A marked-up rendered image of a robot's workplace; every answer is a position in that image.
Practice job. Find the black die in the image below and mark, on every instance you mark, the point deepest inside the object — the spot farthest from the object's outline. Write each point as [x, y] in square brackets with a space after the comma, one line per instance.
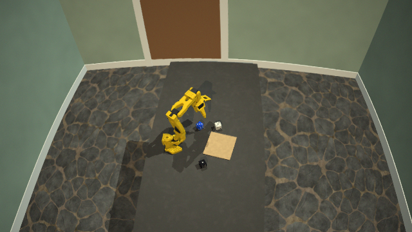
[202, 163]

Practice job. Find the blue die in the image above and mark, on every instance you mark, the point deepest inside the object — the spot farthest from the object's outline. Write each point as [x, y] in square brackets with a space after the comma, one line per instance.
[199, 125]

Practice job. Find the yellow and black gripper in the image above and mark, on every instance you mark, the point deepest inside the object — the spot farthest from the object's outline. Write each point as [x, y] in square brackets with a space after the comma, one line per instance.
[199, 106]

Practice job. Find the tan square mat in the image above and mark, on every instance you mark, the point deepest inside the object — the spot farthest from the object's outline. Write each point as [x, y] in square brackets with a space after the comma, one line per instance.
[220, 145]

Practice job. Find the white die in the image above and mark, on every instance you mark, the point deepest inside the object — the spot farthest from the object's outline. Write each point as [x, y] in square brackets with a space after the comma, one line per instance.
[217, 125]

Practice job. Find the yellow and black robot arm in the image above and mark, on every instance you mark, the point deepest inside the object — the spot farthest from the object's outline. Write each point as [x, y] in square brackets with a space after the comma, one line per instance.
[192, 95]

